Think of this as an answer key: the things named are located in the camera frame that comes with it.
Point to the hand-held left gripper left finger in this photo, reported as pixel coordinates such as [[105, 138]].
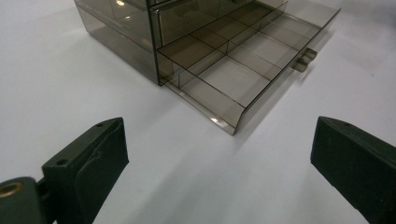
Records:
[[93, 168]]

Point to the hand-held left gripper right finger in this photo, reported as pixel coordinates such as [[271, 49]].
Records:
[[355, 161]]

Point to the smoked clear plastic drawer cabinet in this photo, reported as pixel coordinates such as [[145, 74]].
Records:
[[124, 28]]

